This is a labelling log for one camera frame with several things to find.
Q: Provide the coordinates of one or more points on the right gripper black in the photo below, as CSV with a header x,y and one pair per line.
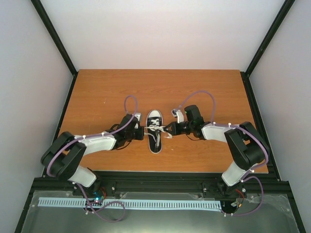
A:
x,y
175,131

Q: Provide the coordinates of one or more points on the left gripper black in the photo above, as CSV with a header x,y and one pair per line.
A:
x,y
140,136

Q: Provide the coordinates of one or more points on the black white canvas sneaker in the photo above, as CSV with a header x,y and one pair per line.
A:
x,y
153,122

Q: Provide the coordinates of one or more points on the white shoelace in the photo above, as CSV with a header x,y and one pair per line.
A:
x,y
157,128

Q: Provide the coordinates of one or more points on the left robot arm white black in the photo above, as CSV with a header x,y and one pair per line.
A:
x,y
62,159

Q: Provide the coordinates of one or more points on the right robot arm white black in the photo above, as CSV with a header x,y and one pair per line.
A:
x,y
248,149

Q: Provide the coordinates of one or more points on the small circuit board with led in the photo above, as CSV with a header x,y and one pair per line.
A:
x,y
100,196

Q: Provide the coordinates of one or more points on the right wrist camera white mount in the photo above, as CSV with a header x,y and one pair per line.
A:
x,y
177,113

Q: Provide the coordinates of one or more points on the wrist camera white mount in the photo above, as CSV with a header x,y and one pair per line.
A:
x,y
177,113
138,116

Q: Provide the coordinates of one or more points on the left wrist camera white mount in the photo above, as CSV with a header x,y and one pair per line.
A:
x,y
138,116

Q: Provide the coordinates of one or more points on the light blue slotted cable duct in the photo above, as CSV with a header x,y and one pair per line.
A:
x,y
205,205

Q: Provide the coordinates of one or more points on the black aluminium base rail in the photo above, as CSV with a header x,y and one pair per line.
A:
x,y
210,185

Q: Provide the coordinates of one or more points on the left black frame post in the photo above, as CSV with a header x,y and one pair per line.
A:
x,y
37,4

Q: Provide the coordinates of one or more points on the black frame post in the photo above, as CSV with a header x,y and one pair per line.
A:
x,y
37,4
282,13

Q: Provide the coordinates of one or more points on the right black frame post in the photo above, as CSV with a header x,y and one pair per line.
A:
x,y
282,13

